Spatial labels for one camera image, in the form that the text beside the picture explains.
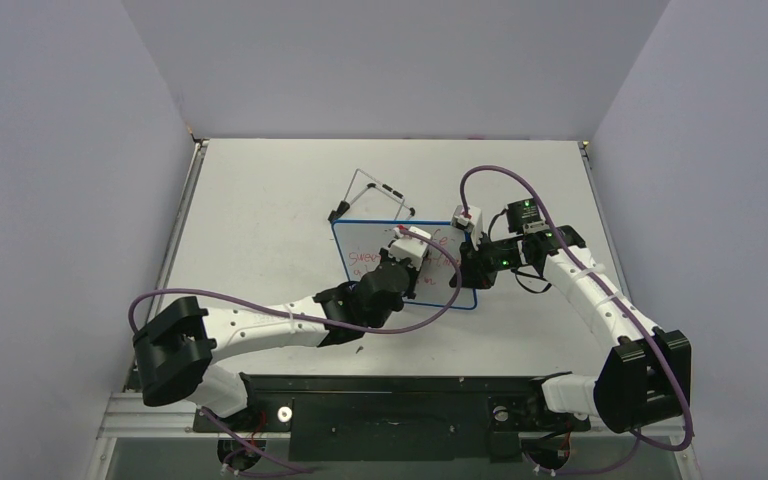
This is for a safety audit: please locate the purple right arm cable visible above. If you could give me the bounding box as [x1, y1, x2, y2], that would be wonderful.
[459, 165, 695, 453]

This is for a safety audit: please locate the wire whiteboard stand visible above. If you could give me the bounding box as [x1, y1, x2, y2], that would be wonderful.
[327, 168, 416, 224]

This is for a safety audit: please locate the blue framed whiteboard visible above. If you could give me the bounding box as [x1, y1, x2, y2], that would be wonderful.
[332, 219, 469, 307]

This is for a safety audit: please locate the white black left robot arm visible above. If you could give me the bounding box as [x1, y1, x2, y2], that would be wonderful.
[133, 249, 424, 430]

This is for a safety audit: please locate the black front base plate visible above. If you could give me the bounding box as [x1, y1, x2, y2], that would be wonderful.
[224, 375, 591, 462]

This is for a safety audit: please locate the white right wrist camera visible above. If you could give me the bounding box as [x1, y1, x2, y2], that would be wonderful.
[450, 204, 484, 245]

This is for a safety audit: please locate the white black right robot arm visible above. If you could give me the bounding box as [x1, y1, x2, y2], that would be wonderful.
[451, 198, 692, 433]

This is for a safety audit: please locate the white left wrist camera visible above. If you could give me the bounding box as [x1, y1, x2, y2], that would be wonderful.
[385, 225, 431, 271]

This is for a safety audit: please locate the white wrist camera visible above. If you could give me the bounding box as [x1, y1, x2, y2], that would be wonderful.
[385, 225, 431, 271]
[450, 204, 484, 245]

